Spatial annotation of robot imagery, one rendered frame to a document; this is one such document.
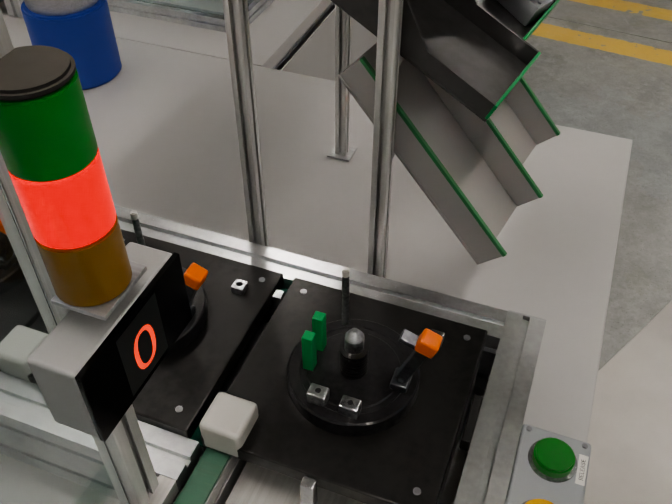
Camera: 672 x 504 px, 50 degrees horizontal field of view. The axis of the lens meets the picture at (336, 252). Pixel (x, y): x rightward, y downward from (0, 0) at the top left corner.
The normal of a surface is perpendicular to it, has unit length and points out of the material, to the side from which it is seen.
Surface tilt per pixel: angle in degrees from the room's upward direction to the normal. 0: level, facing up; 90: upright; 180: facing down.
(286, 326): 0
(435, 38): 25
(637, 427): 0
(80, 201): 90
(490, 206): 45
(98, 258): 90
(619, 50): 0
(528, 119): 90
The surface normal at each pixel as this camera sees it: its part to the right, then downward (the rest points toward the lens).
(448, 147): 0.61, -0.26
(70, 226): 0.32, 0.65
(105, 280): 0.65, 0.52
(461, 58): 0.37, -0.51
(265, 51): 0.00, -0.73
